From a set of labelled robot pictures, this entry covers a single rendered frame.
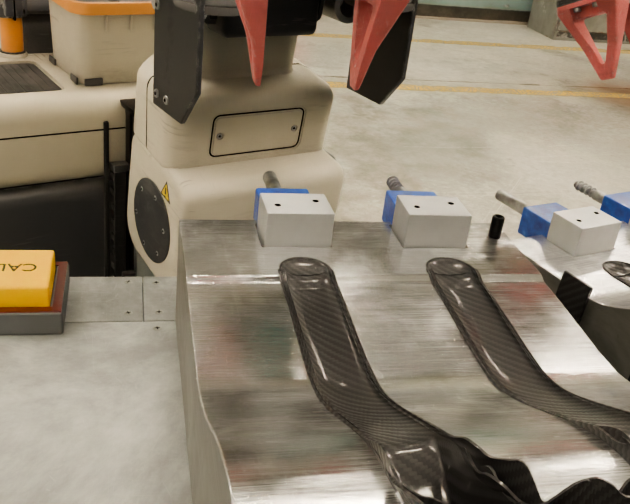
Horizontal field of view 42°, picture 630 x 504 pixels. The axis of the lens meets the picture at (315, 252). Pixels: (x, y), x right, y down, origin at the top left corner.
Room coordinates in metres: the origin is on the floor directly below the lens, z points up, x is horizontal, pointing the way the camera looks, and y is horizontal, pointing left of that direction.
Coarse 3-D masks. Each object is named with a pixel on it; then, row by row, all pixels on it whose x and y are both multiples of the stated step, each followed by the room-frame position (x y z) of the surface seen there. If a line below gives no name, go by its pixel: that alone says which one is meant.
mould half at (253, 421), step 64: (192, 256) 0.49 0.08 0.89; (256, 256) 0.50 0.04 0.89; (320, 256) 0.52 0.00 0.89; (384, 256) 0.53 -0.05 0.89; (448, 256) 0.54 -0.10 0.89; (512, 256) 0.56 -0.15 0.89; (192, 320) 0.42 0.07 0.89; (256, 320) 0.43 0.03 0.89; (384, 320) 0.45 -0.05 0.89; (448, 320) 0.46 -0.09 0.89; (512, 320) 0.47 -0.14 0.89; (192, 384) 0.39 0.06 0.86; (256, 384) 0.37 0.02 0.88; (384, 384) 0.38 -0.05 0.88; (448, 384) 0.39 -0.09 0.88; (576, 384) 0.40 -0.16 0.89; (192, 448) 0.37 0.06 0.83; (256, 448) 0.27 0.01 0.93; (320, 448) 0.27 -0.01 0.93; (512, 448) 0.28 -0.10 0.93; (576, 448) 0.28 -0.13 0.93
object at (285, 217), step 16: (272, 176) 0.64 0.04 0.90; (256, 192) 0.59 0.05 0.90; (272, 192) 0.59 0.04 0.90; (288, 192) 0.59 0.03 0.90; (304, 192) 0.60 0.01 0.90; (256, 208) 0.58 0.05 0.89; (272, 208) 0.53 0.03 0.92; (288, 208) 0.53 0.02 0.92; (304, 208) 0.54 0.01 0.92; (320, 208) 0.54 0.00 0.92; (272, 224) 0.52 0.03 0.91; (288, 224) 0.53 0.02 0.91; (304, 224) 0.53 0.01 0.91; (320, 224) 0.53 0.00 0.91; (272, 240) 0.52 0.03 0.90; (288, 240) 0.53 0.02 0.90; (304, 240) 0.53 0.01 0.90; (320, 240) 0.53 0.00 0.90
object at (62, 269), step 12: (60, 264) 0.58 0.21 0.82; (60, 276) 0.56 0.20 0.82; (60, 288) 0.54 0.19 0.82; (60, 300) 0.52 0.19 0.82; (0, 312) 0.50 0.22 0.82; (12, 312) 0.50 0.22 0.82; (24, 312) 0.50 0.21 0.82; (36, 312) 0.50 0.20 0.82; (48, 312) 0.51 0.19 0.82; (60, 312) 0.51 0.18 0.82
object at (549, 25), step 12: (540, 0) 6.36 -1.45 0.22; (552, 0) 6.20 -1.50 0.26; (540, 12) 6.32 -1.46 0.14; (552, 12) 6.17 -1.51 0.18; (528, 24) 6.45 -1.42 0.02; (540, 24) 6.29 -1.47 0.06; (552, 24) 6.13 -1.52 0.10; (588, 24) 6.13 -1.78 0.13; (600, 24) 6.16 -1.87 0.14; (552, 36) 6.09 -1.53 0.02; (564, 36) 6.10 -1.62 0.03; (600, 36) 6.19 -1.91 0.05; (624, 36) 6.25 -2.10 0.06
